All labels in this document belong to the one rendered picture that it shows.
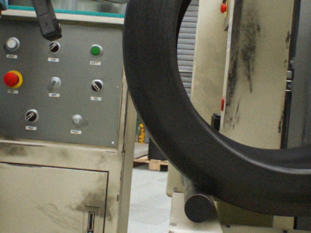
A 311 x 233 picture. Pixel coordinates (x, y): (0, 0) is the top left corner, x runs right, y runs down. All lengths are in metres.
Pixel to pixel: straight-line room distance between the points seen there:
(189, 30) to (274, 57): 9.70
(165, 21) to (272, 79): 0.45
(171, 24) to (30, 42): 0.87
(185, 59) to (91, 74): 9.31
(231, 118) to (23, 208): 0.70
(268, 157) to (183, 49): 9.84
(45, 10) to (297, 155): 0.57
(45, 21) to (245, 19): 0.47
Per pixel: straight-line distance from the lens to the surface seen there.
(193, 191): 1.00
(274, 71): 1.33
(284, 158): 1.23
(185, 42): 11.01
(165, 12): 0.94
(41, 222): 1.73
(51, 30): 1.05
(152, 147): 7.71
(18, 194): 1.73
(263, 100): 1.33
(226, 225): 1.30
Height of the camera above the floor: 1.09
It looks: 3 degrees down
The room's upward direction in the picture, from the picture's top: 5 degrees clockwise
